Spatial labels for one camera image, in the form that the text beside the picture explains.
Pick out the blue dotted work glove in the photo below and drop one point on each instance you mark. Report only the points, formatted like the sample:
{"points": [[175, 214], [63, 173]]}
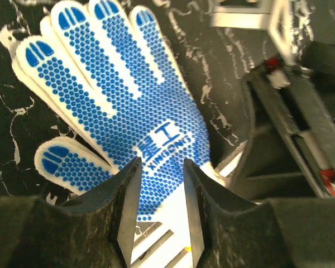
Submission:
{"points": [[124, 57]]}

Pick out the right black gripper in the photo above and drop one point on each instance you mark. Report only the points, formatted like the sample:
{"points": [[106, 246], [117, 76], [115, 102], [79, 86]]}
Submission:
{"points": [[290, 150]]}

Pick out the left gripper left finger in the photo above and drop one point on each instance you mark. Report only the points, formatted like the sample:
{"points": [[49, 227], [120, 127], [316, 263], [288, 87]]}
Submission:
{"points": [[95, 229]]}

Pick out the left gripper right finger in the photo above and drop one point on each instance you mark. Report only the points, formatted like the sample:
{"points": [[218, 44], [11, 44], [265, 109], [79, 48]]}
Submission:
{"points": [[229, 231]]}

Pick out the white glove blue finger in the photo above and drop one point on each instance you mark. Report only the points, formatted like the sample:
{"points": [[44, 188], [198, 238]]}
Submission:
{"points": [[42, 63]]}

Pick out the white plastic storage basket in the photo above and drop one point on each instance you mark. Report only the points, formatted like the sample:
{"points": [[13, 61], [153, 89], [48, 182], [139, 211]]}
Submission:
{"points": [[275, 17]]}

